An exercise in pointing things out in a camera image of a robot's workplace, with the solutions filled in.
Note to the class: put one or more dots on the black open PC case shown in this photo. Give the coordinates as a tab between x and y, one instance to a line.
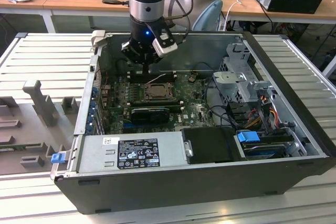
157	192

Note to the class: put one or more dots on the green motherboard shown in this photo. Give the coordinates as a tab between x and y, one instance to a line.
194	113

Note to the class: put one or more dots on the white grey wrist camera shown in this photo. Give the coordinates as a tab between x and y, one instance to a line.
165	48

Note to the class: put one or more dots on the grey parts rack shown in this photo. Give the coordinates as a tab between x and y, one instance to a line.
39	119

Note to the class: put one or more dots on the grey power supply unit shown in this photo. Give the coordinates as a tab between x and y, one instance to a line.
92	153

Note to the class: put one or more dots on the blue case latch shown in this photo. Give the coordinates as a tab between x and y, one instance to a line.
57	158

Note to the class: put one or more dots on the black RAM slot row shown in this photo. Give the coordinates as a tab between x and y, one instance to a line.
157	102
169	79

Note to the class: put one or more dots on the grey metal disk bay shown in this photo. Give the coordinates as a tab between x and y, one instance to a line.
231	82

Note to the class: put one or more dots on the blue disk carrier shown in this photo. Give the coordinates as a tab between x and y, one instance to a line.
248	138

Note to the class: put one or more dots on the black plastic shroud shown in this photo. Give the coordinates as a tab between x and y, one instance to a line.
207	145

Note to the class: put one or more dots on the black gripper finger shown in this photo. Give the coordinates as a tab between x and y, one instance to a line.
144	68
148	68

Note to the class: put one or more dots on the round coin battery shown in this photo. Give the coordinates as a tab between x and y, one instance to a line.
191	78

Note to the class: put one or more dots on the black graphics card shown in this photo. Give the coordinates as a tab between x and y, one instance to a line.
149	116

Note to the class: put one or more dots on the grey case hinge latch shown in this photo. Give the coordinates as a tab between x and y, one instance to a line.
98	39

